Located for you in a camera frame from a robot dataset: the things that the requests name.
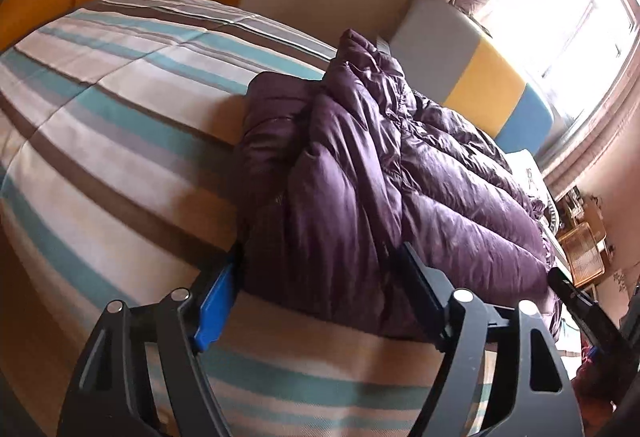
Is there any purple quilted down jacket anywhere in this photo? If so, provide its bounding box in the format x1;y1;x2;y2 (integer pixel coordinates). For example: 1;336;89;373
233;30;561;342

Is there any wooden side shelf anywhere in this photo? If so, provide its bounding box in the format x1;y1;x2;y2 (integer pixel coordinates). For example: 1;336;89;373
556;186;608;287

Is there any grey round chair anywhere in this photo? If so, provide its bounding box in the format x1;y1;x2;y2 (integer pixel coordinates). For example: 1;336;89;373
544;194;560;235

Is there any white printed cushion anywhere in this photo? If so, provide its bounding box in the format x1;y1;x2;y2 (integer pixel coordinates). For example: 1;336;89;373
504;150;549;205

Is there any striped bed quilt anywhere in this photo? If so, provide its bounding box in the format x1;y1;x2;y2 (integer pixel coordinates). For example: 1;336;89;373
1;0;440;436

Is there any bright window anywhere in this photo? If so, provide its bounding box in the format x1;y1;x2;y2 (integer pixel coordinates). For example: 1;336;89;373
475;0;639;162

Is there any grey yellow blue sofa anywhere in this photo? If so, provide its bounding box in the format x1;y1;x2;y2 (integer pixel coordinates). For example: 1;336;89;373
388;0;553;154

